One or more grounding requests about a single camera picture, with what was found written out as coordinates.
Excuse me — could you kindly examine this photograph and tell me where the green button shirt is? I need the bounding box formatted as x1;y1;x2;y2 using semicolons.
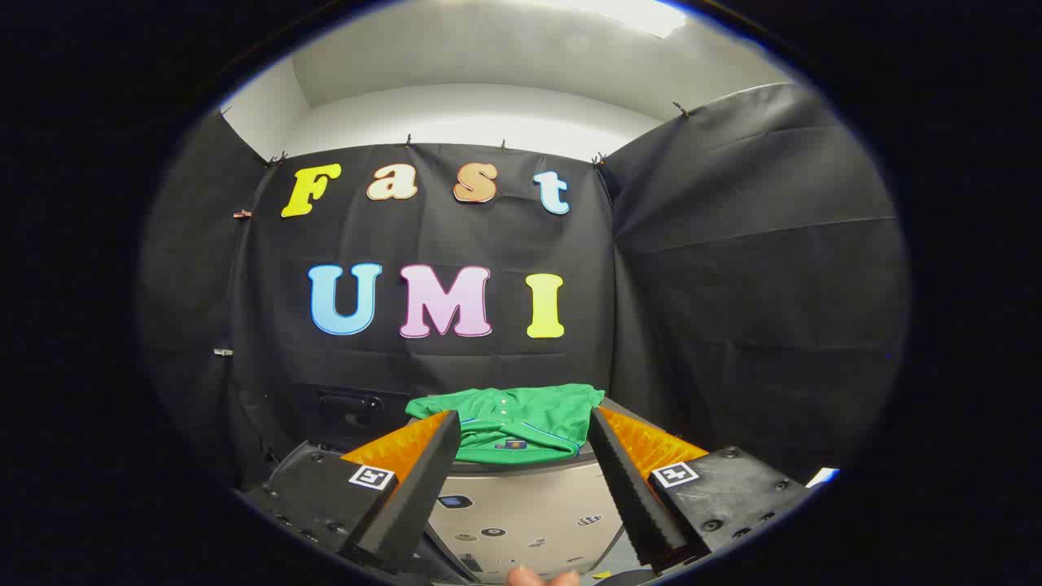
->
405;383;606;466

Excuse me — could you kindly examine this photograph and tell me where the black backdrop cloth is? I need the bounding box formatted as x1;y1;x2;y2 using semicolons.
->
138;81;908;489

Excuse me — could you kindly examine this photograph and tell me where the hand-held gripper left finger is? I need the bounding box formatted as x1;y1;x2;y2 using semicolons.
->
240;409;463;573

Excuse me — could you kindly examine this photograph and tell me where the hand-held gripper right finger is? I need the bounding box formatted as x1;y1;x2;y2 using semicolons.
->
586;405;817;573

